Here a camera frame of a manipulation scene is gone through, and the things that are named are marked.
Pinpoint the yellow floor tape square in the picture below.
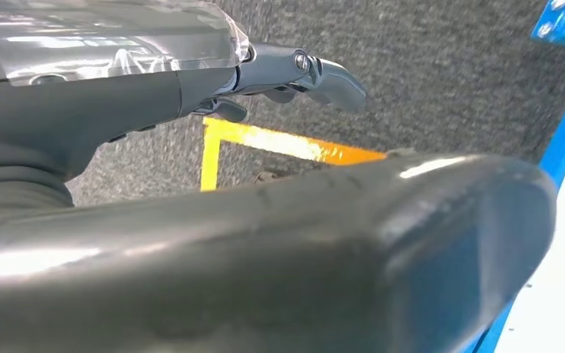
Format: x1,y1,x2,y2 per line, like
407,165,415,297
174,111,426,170
199,116,388,193

